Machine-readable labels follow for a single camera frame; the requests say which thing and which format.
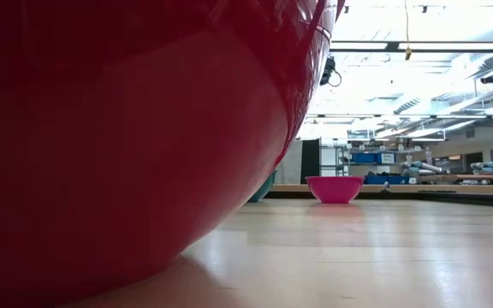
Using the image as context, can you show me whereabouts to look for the stack of rainbow bowls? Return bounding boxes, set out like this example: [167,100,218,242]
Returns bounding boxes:
[0,0,346,308]

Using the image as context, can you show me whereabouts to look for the teal bowl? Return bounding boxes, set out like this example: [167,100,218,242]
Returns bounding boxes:
[247,169,278,204]

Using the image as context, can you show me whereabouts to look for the black standing panel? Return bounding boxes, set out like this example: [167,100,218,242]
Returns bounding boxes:
[300,138,322,186]

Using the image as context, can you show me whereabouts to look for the row of low blue bins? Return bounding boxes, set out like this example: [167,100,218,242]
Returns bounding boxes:
[365,174,411,187]

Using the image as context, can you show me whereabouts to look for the black aluminium table frame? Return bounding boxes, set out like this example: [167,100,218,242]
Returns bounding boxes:
[264,190,493,210]

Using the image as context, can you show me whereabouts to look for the metal storage shelf rack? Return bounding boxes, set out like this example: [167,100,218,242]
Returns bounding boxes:
[319,144,428,179]

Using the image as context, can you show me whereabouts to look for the long ceiling light bar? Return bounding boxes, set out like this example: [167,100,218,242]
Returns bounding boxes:
[329,40,493,54]

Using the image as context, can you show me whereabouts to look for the blue storage bin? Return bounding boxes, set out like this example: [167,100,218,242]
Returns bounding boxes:
[351,152,378,165]

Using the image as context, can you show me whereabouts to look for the black overhead camera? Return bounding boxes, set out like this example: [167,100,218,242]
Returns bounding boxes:
[319,55,343,88]

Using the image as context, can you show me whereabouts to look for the hanging yellow cable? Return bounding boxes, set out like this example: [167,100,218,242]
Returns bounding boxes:
[402,0,414,62]

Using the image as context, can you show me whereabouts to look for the pink bowl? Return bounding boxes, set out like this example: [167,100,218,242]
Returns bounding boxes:
[305,175,365,204]

